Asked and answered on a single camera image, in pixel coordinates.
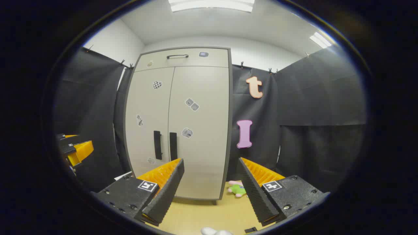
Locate black backdrop cloth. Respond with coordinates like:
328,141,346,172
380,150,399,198
54,44,368,193

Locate grey double-door shoe cabinet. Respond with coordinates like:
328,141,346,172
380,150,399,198
123,46,233,205

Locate green plush toy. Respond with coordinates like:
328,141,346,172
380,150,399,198
228,180,248,198

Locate small ceiling light panel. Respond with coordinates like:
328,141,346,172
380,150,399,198
309,32,332,49

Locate grey cabinet drawer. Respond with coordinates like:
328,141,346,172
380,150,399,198
135,48,229,72

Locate large ceiling light panel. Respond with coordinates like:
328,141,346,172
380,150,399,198
168,0,255,13

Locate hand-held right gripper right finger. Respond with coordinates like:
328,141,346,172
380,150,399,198
238,157,330,227

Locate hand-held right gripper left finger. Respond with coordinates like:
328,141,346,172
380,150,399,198
91,158,185,227

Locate grey shoe cabinet door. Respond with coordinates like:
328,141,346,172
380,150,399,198
125,67,175,178
168,65,231,200

